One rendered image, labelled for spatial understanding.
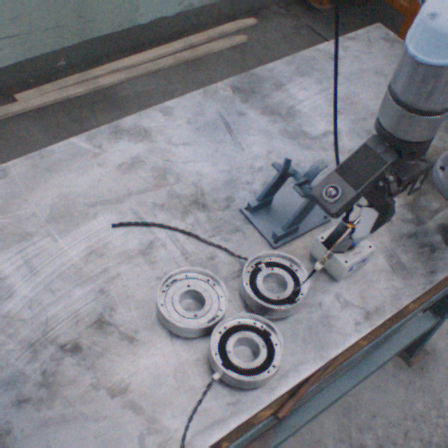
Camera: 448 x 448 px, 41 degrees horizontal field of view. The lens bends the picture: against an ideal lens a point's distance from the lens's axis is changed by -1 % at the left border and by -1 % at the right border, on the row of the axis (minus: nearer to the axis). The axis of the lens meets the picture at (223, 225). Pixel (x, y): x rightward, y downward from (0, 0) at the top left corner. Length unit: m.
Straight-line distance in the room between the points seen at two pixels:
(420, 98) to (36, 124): 1.85
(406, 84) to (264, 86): 0.64
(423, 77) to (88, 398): 0.58
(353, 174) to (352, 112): 0.55
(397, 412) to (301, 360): 0.97
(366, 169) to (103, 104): 1.79
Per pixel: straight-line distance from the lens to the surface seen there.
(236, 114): 1.22
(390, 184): 0.78
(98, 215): 1.02
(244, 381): 0.83
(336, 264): 0.97
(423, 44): 0.67
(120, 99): 2.48
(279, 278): 0.95
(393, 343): 1.65
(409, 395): 1.89
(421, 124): 0.72
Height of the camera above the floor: 1.59
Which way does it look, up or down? 51 degrees down
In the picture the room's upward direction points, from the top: 11 degrees clockwise
